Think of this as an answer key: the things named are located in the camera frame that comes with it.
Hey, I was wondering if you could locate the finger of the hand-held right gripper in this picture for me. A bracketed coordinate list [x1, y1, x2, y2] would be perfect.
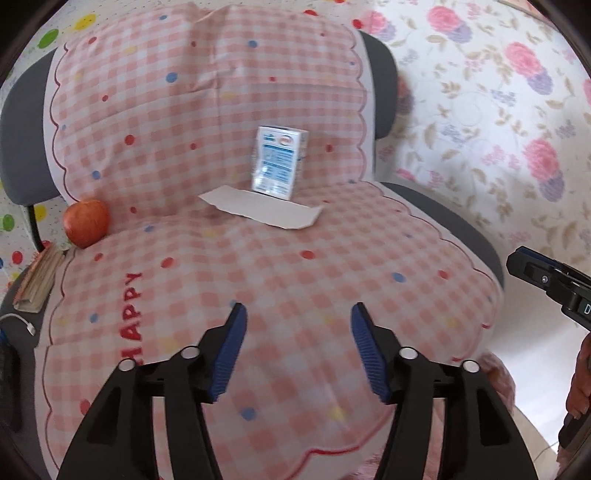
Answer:
[506, 246, 591, 306]

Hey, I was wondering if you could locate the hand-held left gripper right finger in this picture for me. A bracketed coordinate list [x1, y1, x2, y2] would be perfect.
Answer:
[350, 302, 539, 480]

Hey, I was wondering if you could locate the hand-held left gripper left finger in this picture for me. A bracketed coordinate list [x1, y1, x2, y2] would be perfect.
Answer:
[58, 302, 247, 480]

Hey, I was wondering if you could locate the white torn paper strip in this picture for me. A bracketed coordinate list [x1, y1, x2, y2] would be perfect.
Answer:
[198, 185, 324, 230]

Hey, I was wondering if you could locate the blue and white carton box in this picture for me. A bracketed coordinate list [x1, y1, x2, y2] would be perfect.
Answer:
[252, 126, 310, 201]

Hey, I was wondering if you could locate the person's right hand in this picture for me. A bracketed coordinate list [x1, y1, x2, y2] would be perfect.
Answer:
[566, 332, 591, 419]

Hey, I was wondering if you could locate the pink checked chair cushion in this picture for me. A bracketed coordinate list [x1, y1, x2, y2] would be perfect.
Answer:
[34, 2, 505, 480]

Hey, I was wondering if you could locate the red apple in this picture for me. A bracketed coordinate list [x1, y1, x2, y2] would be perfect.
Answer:
[64, 198, 112, 249]

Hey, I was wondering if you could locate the worn brown book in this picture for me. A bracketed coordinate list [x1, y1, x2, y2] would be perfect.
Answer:
[13, 242, 68, 315]

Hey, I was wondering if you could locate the black object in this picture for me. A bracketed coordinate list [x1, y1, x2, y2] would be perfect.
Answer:
[0, 340, 24, 433]

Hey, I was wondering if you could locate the grey office chair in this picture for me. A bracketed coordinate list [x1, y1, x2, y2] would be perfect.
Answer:
[0, 30, 505, 296]

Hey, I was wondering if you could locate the white charging cable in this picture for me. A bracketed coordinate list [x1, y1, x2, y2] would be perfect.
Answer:
[0, 312, 37, 336]

